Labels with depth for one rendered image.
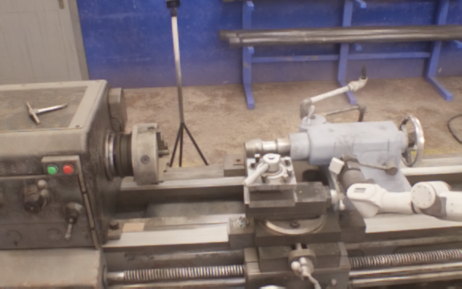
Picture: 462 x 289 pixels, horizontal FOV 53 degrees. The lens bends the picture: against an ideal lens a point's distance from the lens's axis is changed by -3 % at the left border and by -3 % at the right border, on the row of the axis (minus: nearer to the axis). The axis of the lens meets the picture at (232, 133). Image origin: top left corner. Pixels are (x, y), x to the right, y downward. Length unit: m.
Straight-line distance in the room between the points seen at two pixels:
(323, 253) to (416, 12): 3.83
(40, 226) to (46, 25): 3.36
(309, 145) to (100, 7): 3.37
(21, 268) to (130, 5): 3.34
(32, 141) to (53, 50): 3.43
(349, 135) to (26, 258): 1.35
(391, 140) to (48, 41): 3.86
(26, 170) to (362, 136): 1.27
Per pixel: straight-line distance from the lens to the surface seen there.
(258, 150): 1.91
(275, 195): 1.75
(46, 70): 5.24
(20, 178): 1.79
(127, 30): 4.94
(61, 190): 1.78
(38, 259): 1.99
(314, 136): 1.92
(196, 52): 4.96
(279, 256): 1.78
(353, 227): 1.95
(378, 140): 1.96
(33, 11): 5.05
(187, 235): 1.93
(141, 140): 1.85
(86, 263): 1.93
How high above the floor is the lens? 2.14
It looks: 31 degrees down
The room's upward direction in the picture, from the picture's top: 1 degrees counter-clockwise
